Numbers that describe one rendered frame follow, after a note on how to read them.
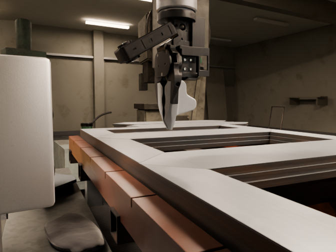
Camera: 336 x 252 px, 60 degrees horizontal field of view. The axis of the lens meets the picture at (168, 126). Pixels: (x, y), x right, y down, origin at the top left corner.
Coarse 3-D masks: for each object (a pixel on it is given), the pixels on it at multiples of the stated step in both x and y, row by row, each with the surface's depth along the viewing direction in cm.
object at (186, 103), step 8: (168, 88) 52; (184, 88) 53; (168, 96) 52; (184, 96) 53; (168, 104) 52; (176, 104) 52; (184, 104) 54; (192, 104) 54; (168, 112) 52; (176, 112) 53; (168, 120) 53; (168, 128) 54
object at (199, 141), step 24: (96, 144) 91; (168, 144) 94; (192, 144) 97; (216, 144) 101; (240, 144) 105; (144, 168) 51; (216, 168) 49; (240, 168) 51; (264, 168) 54; (288, 168) 55; (312, 168) 58; (168, 192) 42; (192, 216) 35; (216, 216) 31; (240, 240) 27; (264, 240) 24
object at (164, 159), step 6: (156, 156) 60; (162, 156) 60; (168, 156) 60; (174, 156) 60; (156, 162) 54; (162, 162) 54; (168, 162) 54; (174, 162) 54; (180, 162) 54; (186, 162) 54; (204, 168) 49
